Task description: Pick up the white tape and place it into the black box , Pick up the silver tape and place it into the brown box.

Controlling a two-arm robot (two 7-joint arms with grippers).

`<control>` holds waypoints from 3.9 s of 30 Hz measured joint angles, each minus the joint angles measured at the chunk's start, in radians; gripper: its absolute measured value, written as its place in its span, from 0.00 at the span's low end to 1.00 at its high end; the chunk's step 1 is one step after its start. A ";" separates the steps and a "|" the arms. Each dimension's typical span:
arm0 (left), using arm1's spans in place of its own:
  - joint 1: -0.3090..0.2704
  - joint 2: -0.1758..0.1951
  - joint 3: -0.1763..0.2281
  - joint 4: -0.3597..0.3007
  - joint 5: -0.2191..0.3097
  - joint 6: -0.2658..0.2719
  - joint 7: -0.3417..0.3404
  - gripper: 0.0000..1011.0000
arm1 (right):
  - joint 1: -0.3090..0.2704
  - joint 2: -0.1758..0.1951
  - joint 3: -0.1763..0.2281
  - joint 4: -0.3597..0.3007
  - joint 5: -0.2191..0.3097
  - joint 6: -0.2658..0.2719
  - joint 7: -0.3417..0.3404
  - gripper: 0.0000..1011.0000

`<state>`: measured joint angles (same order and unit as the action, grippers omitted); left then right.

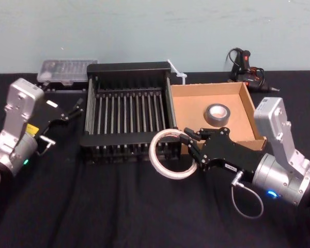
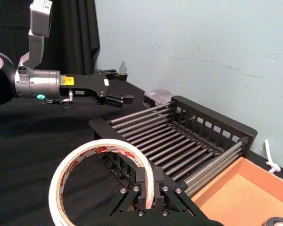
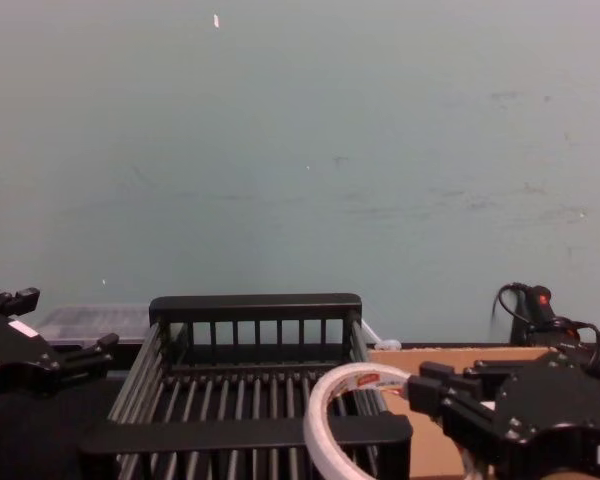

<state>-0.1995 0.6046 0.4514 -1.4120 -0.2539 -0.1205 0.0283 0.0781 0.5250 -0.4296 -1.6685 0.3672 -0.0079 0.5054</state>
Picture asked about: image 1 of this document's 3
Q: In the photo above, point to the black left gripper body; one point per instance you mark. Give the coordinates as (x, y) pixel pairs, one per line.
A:
(54, 113)

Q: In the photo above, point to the shallow brown cardboard tray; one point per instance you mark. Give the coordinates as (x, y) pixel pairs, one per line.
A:
(191, 108)

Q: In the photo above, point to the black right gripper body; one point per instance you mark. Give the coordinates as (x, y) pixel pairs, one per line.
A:
(227, 152)

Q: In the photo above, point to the roll of white tape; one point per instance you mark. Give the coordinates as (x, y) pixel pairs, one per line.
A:
(155, 162)

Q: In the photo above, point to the plain pale wall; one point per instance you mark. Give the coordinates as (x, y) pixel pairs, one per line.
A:
(155, 31)

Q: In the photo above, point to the black table cloth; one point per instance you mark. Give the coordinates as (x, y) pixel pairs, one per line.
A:
(106, 206)

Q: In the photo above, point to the small white three-armed plastic piece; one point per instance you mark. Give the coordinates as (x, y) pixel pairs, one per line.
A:
(180, 75)

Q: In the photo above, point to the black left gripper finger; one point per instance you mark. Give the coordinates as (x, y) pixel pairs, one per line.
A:
(73, 113)

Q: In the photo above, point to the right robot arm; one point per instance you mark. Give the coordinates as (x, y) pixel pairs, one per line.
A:
(273, 116)

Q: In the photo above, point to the roll of silver tape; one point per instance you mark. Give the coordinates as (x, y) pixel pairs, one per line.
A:
(209, 117)

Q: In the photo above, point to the clear plastic case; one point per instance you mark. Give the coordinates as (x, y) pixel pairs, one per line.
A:
(67, 71)

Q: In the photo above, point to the black rack with steel bars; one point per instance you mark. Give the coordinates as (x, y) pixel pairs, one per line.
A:
(129, 116)

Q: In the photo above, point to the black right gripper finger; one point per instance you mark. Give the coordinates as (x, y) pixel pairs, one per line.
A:
(193, 149)
(211, 132)

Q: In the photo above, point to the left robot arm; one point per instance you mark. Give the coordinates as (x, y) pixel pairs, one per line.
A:
(18, 103)

